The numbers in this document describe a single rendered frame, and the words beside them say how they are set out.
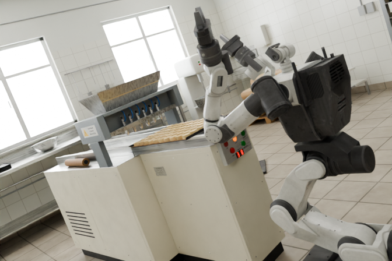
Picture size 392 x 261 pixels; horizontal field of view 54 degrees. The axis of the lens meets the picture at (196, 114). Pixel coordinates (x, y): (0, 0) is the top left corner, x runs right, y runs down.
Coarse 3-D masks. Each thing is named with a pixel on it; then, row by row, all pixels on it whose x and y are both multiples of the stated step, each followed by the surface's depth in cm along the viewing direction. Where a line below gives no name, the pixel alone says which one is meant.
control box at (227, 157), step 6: (240, 132) 220; (246, 132) 223; (240, 138) 219; (246, 138) 223; (216, 144) 210; (222, 144) 209; (228, 144) 212; (234, 144) 216; (240, 144) 219; (246, 144) 222; (222, 150) 209; (228, 150) 211; (240, 150) 218; (246, 150) 221; (222, 156) 210; (228, 156) 211; (234, 156) 214; (240, 156) 217; (228, 162) 210
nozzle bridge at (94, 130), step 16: (160, 96) 287; (176, 96) 286; (112, 112) 249; (128, 112) 267; (160, 112) 279; (176, 112) 298; (80, 128) 260; (96, 128) 245; (112, 128) 257; (128, 128) 259; (96, 144) 253
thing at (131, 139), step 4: (148, 132) 299; (152, 132) 291; (200, 132) 254; (128, 136) 319; (132, 136) 312; (136, 136) 308; (140, 136) 305; (144, 136) 301; (104, 140) 352; (108, 140) 341; (112, 140) 337; (116, 140) 332; (120, 140) 328; (124, 140) 323; (128, 140) 319; (132, 140) 314; (136, 140) 310; (88, 144) 371; (108, 144) 344; (112, 144) 340; (116, 144) 335; (120, 144) 330
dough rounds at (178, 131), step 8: (200, 120) 250; (168, 128) 267; (176, 128) 253; (184, 128) 241; (192, 128) 230; (200, 128) 225; (152, 136) 260; (160, 136) 244; (168, 136) 234; (176, 136) 223; (184, 136) 217; (136, 144) 255; (144, 144) 248
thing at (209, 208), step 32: (160, 160) 243; (192, 160) 221; (256, 160) 230; (160, 192) 256; (192, 192) 231; (224, 192) 212; (256, 192) 226; (192, 224) 243; (224, 224) 221; (256, 224) 222; (192, 256) 262; (224, 256) 232; (256, 256) 218
